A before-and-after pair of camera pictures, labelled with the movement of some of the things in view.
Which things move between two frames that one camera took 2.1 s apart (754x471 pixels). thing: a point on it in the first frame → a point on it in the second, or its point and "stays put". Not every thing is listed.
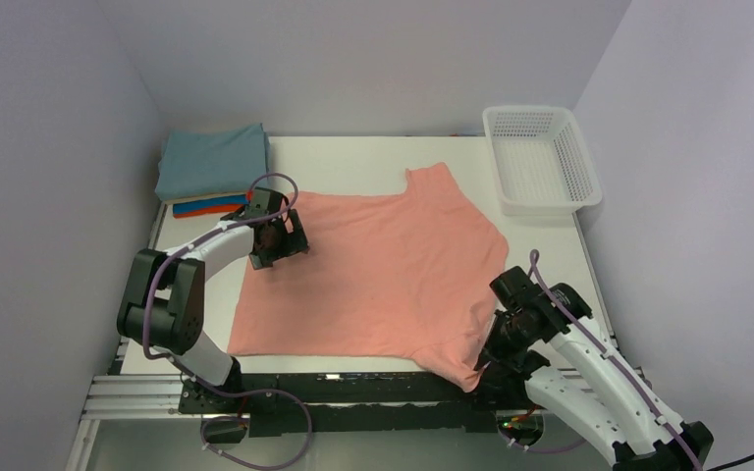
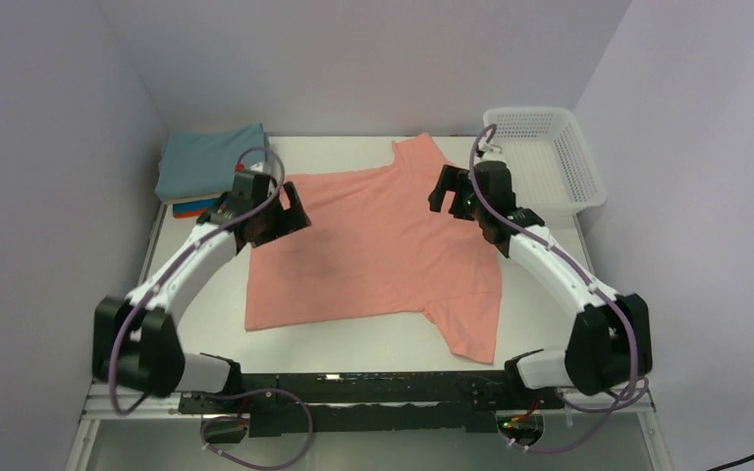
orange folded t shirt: x=206 y=212 stays put
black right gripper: x=503 y=360 → x=452 y=180
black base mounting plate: x=357 y=403 stays put
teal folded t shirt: x=212 y=161 stays put
